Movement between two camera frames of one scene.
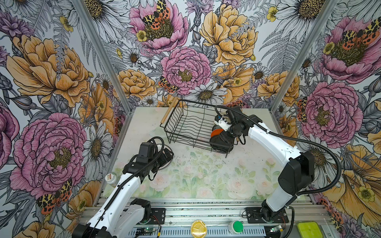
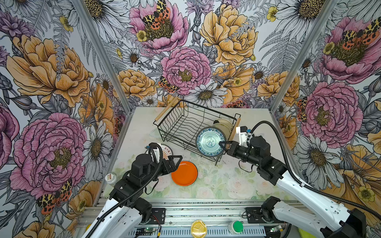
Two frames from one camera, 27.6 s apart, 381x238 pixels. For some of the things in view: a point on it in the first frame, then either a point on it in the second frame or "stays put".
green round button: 238,226 stays put
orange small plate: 216,132 → 186,174
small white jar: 110,178 stays put
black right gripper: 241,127 → 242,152
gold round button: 198,229 stays put
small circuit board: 141,231 stays put
